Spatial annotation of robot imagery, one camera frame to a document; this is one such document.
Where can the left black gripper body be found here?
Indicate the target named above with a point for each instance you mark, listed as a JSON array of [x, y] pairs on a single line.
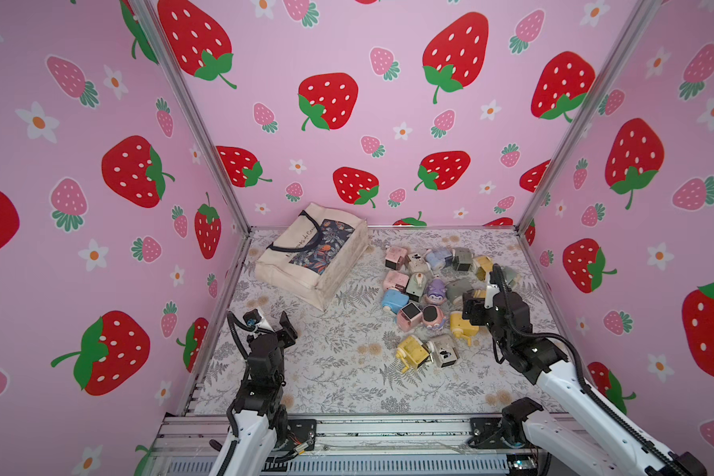
[[281, 340]]

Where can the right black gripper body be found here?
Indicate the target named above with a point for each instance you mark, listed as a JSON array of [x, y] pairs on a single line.
[[489, 306]]

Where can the mint green pencil sharpener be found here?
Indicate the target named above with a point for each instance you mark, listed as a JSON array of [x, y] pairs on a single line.
[[512, 277]]

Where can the white printed pencil sharpener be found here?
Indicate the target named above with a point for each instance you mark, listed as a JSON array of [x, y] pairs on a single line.
[[442, 350]]

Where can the pink round robot sharpener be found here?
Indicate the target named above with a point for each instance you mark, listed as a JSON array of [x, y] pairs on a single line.
[[433, 318]]

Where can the grey green pencil sharpener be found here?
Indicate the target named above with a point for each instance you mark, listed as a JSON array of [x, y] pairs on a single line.
[[462, 259]]

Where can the purple pencil sharpener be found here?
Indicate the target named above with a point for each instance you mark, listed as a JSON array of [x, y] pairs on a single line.
[[435, 292]]

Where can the light blue pencil sharpener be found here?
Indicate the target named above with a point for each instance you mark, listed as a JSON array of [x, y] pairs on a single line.
[[439, 258]]

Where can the cream white pencil sharpener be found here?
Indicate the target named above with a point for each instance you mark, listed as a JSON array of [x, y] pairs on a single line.
[[417, 264]]

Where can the blue pink pencil sharpener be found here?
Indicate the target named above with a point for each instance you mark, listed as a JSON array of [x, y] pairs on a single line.
[[393, 301]]

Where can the cream canvas tote bag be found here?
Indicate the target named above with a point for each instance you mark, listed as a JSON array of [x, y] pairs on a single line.
[[314, 256]]

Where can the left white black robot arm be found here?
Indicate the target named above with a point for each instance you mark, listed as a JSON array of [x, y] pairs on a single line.
[[258, 420]]

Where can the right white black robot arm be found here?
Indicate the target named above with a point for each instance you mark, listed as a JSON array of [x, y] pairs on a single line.
[[617, 446]]

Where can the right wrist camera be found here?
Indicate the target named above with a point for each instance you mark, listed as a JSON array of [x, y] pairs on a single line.
[[495, 284]]

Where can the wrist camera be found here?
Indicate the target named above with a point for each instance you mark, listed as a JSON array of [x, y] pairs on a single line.
[[495, 284], [255, 322]]

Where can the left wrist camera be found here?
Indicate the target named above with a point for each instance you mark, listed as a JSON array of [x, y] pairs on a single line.
[[255, 322]]

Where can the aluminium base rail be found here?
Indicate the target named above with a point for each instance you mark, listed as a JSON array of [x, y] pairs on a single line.
[[358, 445]]

